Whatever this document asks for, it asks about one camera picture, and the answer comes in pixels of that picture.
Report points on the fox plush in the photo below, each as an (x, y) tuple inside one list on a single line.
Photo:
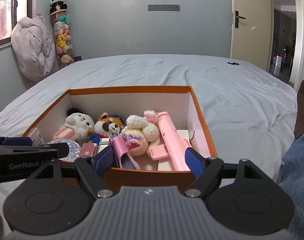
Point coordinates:
[(107, 126)]

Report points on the white printed card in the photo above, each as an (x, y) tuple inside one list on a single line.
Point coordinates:
[(38, 137)]

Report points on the dark bedside object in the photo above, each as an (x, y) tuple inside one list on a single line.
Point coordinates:
[(77, 58)]

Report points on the beige door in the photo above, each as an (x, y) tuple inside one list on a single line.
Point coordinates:
[(254, 30)]

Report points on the window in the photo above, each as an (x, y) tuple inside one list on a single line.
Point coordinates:
[(4, 10)]

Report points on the white plush with striped body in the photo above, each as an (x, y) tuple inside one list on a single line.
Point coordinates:
[(77, 123)]

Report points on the white crochet bunny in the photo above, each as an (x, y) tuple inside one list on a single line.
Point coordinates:
[(142, 130)]

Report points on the panda plush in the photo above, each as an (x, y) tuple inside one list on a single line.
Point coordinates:
[(57, 2)]

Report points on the small black object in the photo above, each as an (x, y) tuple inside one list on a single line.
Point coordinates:
[(233, 63)]

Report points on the pink satin pouch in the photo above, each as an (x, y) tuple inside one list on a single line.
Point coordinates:
[(119, 147)]

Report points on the grey wall socket panel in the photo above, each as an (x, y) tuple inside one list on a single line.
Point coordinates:
[(163, 7)]

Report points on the tube of small plush toys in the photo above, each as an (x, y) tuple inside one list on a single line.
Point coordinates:
[(62, 40)]

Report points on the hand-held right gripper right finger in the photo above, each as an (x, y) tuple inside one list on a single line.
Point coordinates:
[(194, 163)]

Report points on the pink duvet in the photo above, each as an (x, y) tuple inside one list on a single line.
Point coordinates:
[(32, 47)]

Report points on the orange cardboard box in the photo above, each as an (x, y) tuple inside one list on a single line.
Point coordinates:
[(129, 102)]

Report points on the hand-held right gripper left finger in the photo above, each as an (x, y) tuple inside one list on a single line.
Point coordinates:
[(104, 158)]

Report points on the maroon small box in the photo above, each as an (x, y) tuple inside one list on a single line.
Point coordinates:
[(88, 151)]

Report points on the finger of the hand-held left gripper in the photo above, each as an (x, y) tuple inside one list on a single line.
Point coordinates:
[(42, 152), (17, 141)]

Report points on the glittery round ornament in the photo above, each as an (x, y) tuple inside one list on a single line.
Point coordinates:
[(72, 150)]

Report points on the person's right leg in jeans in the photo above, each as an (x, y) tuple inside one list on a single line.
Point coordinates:
[(299, 175)]

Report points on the white small box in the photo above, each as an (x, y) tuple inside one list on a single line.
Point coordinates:
[(103, 145)]

